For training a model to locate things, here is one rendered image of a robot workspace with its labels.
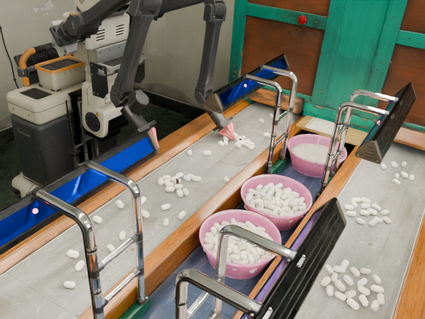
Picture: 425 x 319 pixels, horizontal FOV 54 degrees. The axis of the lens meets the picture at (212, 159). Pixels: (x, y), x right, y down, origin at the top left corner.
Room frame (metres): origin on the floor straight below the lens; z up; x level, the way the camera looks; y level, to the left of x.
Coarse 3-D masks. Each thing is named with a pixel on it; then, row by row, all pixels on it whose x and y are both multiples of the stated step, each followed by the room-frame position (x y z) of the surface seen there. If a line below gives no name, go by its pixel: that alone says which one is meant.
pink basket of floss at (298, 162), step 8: (296, 136) 1.75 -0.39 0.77; (304, 136) 1.77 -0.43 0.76; (312, 136) 1.78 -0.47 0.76; (320, 136) 1.78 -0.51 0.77; (288, 144) 1.67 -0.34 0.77; (296, 144) 1.74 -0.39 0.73; (320, 144) 1.76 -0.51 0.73; (328, 144) 1.75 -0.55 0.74; (336, 144) 1.72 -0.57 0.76; (344, 152) 1.65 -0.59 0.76; (296, 160) 1.58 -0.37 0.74; (304, 160) 1.54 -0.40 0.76; (296, 168) 1.60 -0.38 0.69; (304, 168) 1.56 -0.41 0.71; (312, 168) 1.54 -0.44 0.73; (320, 168) 1.53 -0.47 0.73; (312, 176) 1.55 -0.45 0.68; (320, 176) 1.55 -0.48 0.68
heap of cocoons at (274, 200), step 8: (272, 184) 1.38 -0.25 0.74; (280, 184) 1.38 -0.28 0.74; (256, 192) 1.31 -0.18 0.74; (264, 192) 1.32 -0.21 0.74; (272, 192) 1.32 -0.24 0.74; (280, 192) 1.32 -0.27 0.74; (288, 192) 1.33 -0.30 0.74; (296, 192) 1.33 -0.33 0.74; (248, 200) 1.26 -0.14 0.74; (256, 200) 1.26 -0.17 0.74; (264, 200) 1.27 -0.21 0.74; (272, 200) 1.27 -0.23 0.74; (280, 200) 1.28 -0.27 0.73; (288, 200) 1.28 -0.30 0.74; (296, 200) 1.28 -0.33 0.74; (256, 208) 1.21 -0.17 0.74; (264, 208) 1.24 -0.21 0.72; (272, 208) 1.23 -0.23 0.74; (280, 208) 1.25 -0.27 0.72; (288, 208) 1.23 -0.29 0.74; (296, 208) 1.23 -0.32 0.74; (304, 208) 1.24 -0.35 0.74
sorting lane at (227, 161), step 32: (256, 128) 1.86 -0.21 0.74; (192, 160) 1.52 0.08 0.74; (224, 160) 1.54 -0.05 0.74; (128, 192) 1.26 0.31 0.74; (160, 192) 1.27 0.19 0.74; (192, 192) 1.29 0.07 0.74; (96, 224) 1.07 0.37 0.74; (128, 224) 1.08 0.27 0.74; (160, 224) 1.09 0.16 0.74; (32, 256) 0.90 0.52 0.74; (64, 256) 0.91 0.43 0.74; (128, 256) 0.93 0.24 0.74; (0, 288) 0.78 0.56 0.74; (32, 288) 0.79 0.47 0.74; (64, 288) 0.79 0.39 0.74
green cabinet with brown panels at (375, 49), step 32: (256, 0) 2.19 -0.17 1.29; (288, 0) 2.11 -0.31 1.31; (320, 0) 2.03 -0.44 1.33; (352, 0) 1.95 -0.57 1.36; (384, 0) 1.89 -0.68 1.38; (416, 0) 1.83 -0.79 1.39; (256, 32) 2.18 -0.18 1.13; (288, 32) 2.10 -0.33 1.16; (320, 32) 2.02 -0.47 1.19; (352, 32) 1.94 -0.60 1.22; (384, 32) 1.86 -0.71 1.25; (416, 32) 1.81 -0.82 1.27; (256, 64) 2.17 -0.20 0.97; (288, 64) 2.08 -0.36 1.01; (320, 64) 1.99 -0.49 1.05; (352, 64) 1.92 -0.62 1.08; (384, 64) 1.84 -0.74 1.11; (416, 64) 1.79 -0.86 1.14; (320, 96) 1.97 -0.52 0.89; (416, 96) 1.77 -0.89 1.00; (416, 128) 1.74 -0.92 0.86
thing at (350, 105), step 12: (372, 96) 1.46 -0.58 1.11; (384, 96) 1.44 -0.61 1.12; (348, 108) 1.50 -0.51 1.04; (360, 108) 1.33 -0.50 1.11; (372, 108) 1.32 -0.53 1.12; (336, 120) 1.37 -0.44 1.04; (348, 120) 1.50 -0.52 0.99; (336, 132) 1.37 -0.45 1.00; (336, 156) 1.45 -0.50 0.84; (324, 168) 1.37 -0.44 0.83; (336, 168) 1.50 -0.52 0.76; (324, 180) 1.37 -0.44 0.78
